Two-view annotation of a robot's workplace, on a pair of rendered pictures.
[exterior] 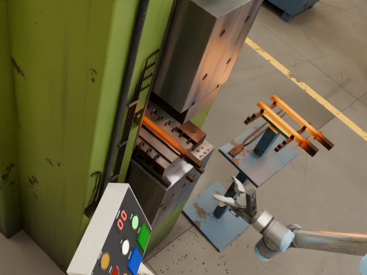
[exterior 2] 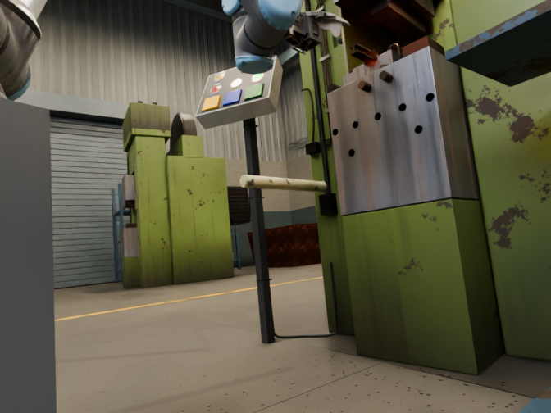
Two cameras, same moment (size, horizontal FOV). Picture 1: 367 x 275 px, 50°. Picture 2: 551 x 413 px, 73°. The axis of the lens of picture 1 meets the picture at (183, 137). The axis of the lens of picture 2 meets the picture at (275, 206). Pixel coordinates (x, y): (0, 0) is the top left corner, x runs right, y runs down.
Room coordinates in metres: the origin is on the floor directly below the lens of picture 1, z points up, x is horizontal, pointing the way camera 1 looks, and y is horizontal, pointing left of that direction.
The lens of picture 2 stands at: (1.33, -1.29, 0.37)
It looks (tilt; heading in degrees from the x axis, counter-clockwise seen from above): 7 degrees up; 114
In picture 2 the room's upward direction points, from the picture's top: 5 degrees counter-clockwise
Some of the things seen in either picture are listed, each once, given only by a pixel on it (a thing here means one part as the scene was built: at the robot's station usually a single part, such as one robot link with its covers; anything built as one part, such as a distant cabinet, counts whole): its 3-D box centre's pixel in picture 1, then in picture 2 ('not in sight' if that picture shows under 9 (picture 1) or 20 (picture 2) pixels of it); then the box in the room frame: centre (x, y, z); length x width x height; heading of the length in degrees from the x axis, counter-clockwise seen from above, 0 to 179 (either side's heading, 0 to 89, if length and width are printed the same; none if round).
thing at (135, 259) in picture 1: (133, 262); (232, 98); (0.61, -0.01, 1.01); 0.07 x 0.05 x 0.07; 3
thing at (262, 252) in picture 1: (269, 246); (254, 43); (0.97, -0.53, 0.86); 0.12 x 0.09 x 0.12; 137
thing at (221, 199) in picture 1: (222, 202); not in sight; (1.01, -0.26, 0.98); 0.09 x 0.03 x 0.06; 104
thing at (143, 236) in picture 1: (142, 237); (254, 93); (0.71, 0.00, 1.01); 0.07 x 0.05 x 0.07; 3
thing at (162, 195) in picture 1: (140, 158); (421, 148); (1.28, 0.17, 0.69); 0.56 x 0.38 x 0.45; 68
